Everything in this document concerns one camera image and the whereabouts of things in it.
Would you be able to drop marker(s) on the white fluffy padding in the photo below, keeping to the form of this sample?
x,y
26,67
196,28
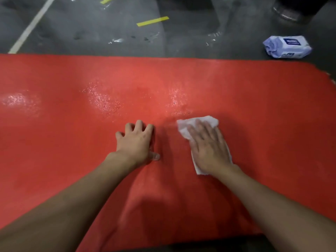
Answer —
x,y
332,77

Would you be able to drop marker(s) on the black round base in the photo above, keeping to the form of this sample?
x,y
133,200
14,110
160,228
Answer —
x,y
296,9

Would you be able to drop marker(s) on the white wet wipe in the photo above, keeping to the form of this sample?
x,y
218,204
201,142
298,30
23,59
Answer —
x,y
185,125

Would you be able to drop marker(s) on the pale blue wipes pack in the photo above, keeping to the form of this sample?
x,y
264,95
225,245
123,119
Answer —
x,y
287,47

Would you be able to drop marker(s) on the person's left hand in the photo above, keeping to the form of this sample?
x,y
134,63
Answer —
x,y
135,144

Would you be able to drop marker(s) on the person's right hand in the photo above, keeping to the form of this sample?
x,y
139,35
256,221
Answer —
x,y
210,149

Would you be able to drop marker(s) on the person's left forearm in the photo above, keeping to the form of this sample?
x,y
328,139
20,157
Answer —
x,y
60,204

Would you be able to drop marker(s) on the person's right forearm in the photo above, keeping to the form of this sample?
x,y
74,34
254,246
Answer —
x,y
278,215

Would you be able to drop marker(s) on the red mat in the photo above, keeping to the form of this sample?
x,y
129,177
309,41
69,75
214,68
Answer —
x,y
78,115

